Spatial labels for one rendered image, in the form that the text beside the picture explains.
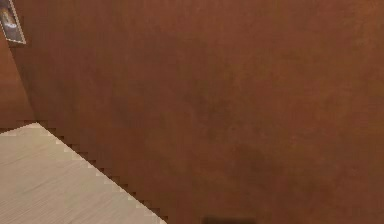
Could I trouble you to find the white framed wall picture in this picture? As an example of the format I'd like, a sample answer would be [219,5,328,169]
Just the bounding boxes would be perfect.
[0,0,27,45]

